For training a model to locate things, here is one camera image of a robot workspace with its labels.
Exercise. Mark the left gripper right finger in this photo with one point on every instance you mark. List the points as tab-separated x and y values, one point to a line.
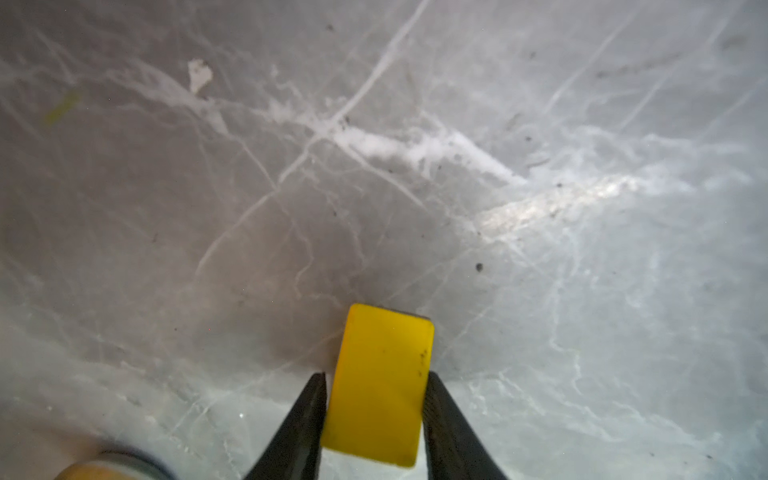
453	449

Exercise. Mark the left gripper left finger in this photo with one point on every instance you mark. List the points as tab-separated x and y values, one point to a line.
295	452

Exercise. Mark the yellow block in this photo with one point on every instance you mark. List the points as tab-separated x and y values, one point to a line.
379	385

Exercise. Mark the metal tin can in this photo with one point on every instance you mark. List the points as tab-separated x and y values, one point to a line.
114	466

